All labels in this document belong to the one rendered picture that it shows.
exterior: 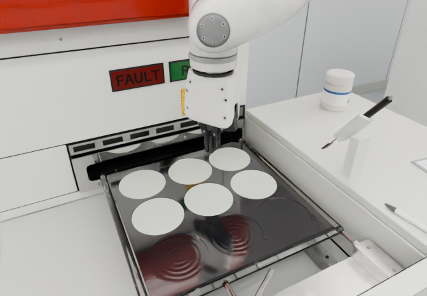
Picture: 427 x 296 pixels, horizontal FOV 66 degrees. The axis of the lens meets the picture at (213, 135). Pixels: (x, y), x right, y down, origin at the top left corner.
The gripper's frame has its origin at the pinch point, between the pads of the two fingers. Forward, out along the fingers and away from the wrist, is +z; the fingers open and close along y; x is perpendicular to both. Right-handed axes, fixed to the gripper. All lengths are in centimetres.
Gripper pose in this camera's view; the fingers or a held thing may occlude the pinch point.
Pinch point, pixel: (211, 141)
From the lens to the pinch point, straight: 67.4
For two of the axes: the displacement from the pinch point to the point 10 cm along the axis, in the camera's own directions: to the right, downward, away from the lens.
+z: -0.1, 8.7, 5.0
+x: 5.2, -4.2, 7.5
